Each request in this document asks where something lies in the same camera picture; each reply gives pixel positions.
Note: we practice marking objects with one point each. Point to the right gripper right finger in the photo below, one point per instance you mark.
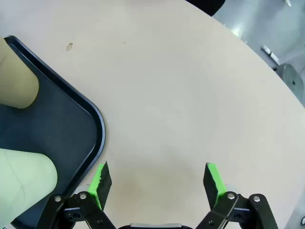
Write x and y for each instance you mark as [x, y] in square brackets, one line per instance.
[215, 186]

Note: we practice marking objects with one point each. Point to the black plastic serving tray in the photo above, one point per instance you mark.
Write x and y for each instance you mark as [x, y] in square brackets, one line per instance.
[59, 119]

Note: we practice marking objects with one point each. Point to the round grey metal disc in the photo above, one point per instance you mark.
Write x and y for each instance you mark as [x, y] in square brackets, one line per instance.
[294, 81]

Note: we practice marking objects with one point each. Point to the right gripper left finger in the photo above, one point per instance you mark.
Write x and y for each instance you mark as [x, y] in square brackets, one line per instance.
[95, 186]

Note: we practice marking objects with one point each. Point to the tall brown cup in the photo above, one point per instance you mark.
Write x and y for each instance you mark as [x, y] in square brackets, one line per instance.
[14, 78]

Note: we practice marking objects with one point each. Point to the white metal floor bracket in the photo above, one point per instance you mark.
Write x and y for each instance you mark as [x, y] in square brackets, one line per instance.
[270, 53]

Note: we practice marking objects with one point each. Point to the tall mint green cup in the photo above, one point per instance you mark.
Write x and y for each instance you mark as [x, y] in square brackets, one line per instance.
[21, 176]

